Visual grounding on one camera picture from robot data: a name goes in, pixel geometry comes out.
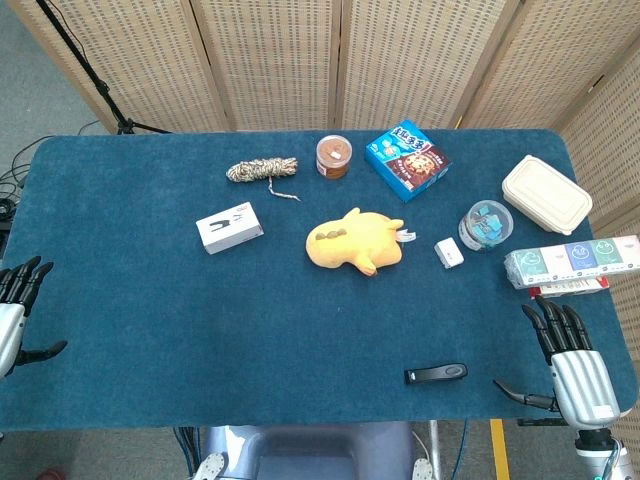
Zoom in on blue carpet table cover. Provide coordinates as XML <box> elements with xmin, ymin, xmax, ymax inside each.
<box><xmin>0</xmin><ymin>128</ymin><xmax>640</xmax><ymax>432</ymax></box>

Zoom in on woven folding screen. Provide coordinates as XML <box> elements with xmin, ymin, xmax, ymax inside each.
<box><xmin>4</xmin><ymin>0</ymin><xmax>640</xmax><ymax>480</ymax></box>

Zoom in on black tripod stand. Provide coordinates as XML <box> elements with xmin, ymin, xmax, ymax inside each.
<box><xmin>34</xmin><ymin>0</ymin><xmax>174</xmax><ymax>135</ymax></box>

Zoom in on brown jar with clear lid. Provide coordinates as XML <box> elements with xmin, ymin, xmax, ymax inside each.
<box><xmin>315</xmin><ymin>134</ymin><xmax>354</xmax><ymax>180</ymax></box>

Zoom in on blue cable bundle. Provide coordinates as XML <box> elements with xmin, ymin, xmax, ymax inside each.
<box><xmin>173</xmin><ymin>426</ymin><xmax>202</xmax><ymax>480</ymax></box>

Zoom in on black floor cables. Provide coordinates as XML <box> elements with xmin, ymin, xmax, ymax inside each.
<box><xmin>0</xmin><ymin>119</ymin><xmax>101</xmax><ymax>231</ymax></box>

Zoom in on yellow plush toy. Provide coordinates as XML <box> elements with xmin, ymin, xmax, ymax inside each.
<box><xmin>305</xmin><ymin>207</ymin><xmax>419</xmax><ymax>279</ymax></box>

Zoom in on small white box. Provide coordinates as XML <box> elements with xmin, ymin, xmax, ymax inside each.
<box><xmin>433</xmin><ymin>238</ymin><xmax>465</xmax><ymax>270</ymax></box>

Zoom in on metal table leg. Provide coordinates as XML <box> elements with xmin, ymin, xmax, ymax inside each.
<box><xmin>428</xmin><ymin>420</ymin><xmax>443</xmax><ymax>480</ymax></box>

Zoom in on blue-grey robot torso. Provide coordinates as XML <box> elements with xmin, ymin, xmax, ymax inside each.
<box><xmin>204</xmin><ymin>422</ymin><xmax>416</xmax><ymax>480</ymax></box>

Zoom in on white stapler box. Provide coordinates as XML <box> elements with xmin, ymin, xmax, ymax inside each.
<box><xmin>195</xmin><ymin>201</ymin><xmax>265</xmax><ymax>256</ymax></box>

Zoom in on clear tub of binder clips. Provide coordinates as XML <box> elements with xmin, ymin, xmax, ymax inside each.
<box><xmin>457</xmin><ymin>199</ymin><xmax>515</xmax><ymax>253</ymax></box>

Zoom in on red and white box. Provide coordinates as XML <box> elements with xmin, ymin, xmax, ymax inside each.
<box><xmin>528</xmin><ymin>277</ymin><xmax>611</xmax><ymax>301</ymax></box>

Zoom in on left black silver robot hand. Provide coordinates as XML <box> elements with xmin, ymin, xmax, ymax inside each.
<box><xmin>0</xmin><ymin>255</ymin><xmax>69</xmax><ymax>380</ymax></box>

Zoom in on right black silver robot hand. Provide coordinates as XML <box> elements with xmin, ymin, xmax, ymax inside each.
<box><xmin>493</xmin><ymin>295</ymin><xmax>622</xmax><ymax>430</ymax></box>

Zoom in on blue cookie box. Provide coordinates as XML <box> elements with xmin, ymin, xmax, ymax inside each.
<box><xmin>364</xmin><ymin>118</ymin><xmax>454</xmax><ymax>204</ymax></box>

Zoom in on beige lidded lunch container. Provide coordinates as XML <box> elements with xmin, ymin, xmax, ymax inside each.
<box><xmin>501</xmin><ymin>154</ymin><xmax>594</xmax><ymax>236</ymax></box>

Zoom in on multicolour tissue pack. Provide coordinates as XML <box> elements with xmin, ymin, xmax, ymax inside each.
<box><xmin>503</xmin><ymin>235</ymin><xmax>640</xmax><ymax>290</ymax></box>

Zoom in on braided rope bundle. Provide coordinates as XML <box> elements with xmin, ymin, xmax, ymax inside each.
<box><xmin>225</xmin><ymin>156</ymin><xmax>302</xmax><ymax>203</ymax></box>

